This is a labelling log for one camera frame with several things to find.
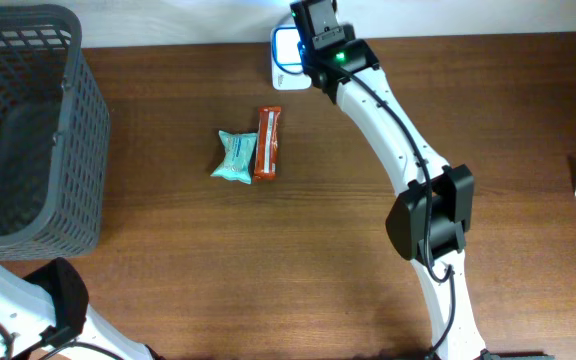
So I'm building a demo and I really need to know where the orange snack bar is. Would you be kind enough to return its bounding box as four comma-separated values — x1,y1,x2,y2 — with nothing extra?
253,106,282,181

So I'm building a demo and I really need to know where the teal wipes packet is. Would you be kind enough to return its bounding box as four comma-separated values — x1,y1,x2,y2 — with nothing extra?
211,130,257,185

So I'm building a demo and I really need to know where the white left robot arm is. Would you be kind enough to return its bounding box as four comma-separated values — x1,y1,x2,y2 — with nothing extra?
0,258,159,359

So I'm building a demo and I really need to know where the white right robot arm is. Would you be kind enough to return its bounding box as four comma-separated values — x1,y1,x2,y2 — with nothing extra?
290,0,495,359

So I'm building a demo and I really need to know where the grey plastic basket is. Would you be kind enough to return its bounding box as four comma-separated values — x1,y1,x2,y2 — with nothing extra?
0,4,111,260

